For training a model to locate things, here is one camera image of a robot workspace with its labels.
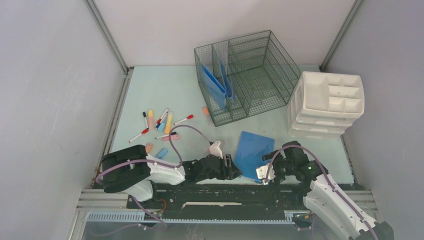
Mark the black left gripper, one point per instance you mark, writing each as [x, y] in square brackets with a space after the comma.
[231, 171]

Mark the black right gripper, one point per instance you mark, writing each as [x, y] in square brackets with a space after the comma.
[278, 178]

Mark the blue folder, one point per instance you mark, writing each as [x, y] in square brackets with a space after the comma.
[228, 82]
[248, 155]
[214, 87]

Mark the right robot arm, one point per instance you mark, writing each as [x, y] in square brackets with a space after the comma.
[321, 194]

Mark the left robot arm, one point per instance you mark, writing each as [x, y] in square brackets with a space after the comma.
[135, 172]

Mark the pink highlighter left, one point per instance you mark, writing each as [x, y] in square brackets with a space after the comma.
[171, 137]

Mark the white plastic drawer organizer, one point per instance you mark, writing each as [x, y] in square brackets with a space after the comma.
[323, 105]

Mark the red cap marker right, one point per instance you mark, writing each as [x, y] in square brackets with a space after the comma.
[184, 119]

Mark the red cap marker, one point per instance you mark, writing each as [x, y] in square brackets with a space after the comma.
[184, 119]
[146, 130]

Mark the black marker near pink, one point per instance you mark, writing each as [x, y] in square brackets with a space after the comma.
[166, 135]

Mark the light blue highlighter lower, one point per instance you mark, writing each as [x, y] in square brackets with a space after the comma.
[163, 152]

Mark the orange highlighter lower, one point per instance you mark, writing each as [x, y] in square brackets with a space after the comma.
[148, 147]

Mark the red cap marker lower left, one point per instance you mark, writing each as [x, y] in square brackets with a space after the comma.
[146, 130]

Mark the orange highlighter with yellow cap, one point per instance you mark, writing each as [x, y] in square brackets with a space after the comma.
[150, 116]

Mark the black cap whiteboard marker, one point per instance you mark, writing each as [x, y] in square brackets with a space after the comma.
[145, 119]

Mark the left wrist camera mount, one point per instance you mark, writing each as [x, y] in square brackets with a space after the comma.
[215, 148]

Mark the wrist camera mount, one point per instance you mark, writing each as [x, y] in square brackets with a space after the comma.
[265, 173]
[215, 148]

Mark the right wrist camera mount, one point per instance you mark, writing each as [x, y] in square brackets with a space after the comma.
[265, 173]

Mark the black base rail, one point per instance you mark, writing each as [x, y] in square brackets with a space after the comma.
[230, 202]

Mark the green wire mesh organizer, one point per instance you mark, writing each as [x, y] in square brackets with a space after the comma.
[263, 73]

